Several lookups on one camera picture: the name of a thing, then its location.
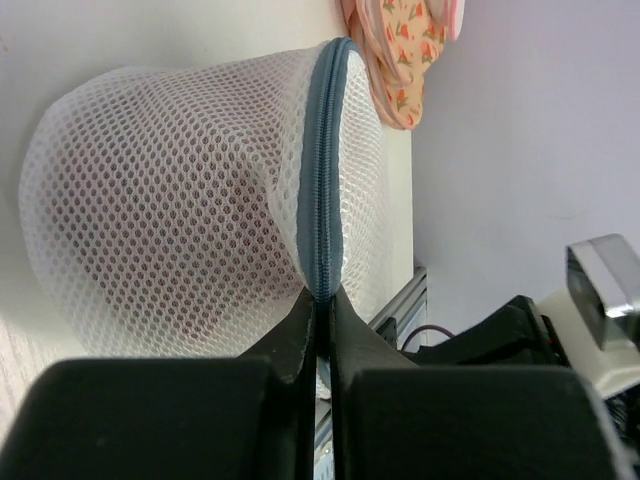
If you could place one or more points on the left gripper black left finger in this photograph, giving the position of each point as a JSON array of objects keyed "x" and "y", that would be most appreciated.
[{"x": 249, "y": 417}]

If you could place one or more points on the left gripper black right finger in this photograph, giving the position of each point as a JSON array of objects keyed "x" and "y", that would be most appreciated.
[{"x": 393, "y": 419}]

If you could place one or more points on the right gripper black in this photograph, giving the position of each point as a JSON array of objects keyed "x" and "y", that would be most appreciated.
[{"x": 515, "y": 334}]

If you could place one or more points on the white mesh laundry bag blue trim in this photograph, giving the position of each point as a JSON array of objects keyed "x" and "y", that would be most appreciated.
[{"x": 180, "y": 212}]

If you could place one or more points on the floral orange laundry bag upper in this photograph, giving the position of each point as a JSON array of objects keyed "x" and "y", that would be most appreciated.
[{"x": 399, "y": 41}]

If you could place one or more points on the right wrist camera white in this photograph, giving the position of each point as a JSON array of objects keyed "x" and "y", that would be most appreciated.
[{"x": 595, "y": 315}]

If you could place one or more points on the aluminium rail front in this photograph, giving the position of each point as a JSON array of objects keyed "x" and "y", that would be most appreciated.
[{"x": 405, "y": 310}]

